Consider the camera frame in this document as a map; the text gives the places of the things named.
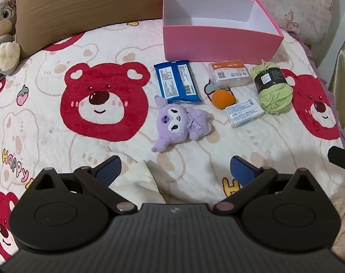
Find blue wet wipes packet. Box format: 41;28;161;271
154;60;203;104

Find clear case with orange label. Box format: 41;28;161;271
208;60;251;89

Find pink cardboard box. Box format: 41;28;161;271
162;0;284;64

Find gold satin curtain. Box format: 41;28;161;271
328;23;345;150

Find brown pillow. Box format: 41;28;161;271
15;0;176;60

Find purple plush toy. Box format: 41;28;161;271
152;96;215;153

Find pink floral pillow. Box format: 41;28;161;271
178;0;339;44

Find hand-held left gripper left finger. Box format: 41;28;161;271
26;155;137;214

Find small white printed box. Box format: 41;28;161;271
224;99;264;128

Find orange makeup sponge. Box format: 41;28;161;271
212;89;236;109

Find cream cloth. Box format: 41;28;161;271
108;160;168;205

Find grey rabbit plush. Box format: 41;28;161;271
0;0;21;78

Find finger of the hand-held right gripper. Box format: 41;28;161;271
327;146;345;189

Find green yarn ball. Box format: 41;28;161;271
251;60;293;115

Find beige fluffy cloth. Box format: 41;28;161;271
330;195;345;252

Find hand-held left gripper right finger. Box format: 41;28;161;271
212;155;321;214

